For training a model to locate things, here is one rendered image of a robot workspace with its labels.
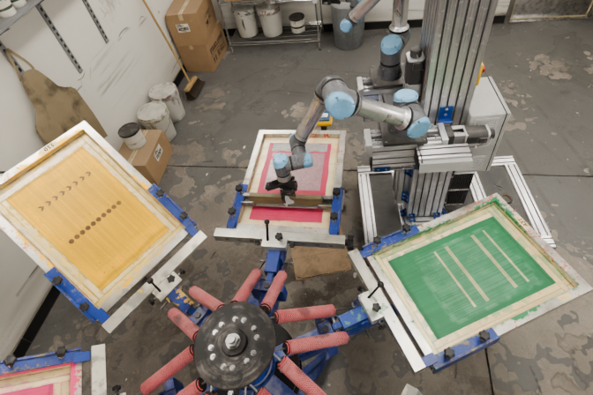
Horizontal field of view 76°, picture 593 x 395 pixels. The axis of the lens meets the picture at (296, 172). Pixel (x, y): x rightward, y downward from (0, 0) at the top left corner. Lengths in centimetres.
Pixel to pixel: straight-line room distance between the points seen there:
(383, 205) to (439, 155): 107
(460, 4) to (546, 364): 216
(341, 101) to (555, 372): 214
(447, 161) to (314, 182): 74
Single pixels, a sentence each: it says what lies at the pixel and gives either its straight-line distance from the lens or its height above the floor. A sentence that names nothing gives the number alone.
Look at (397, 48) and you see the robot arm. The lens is 233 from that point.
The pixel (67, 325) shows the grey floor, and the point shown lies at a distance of 355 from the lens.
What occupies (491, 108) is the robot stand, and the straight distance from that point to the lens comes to 234.
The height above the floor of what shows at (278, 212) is 96.
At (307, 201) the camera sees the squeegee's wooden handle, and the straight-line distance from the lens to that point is 206.
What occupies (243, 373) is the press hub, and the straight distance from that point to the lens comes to 145.
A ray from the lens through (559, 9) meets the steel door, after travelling 599.
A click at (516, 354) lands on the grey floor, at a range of 295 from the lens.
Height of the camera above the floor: 267
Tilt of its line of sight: 48 degrees down
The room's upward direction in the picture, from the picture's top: 11 degrees counter-clockwise
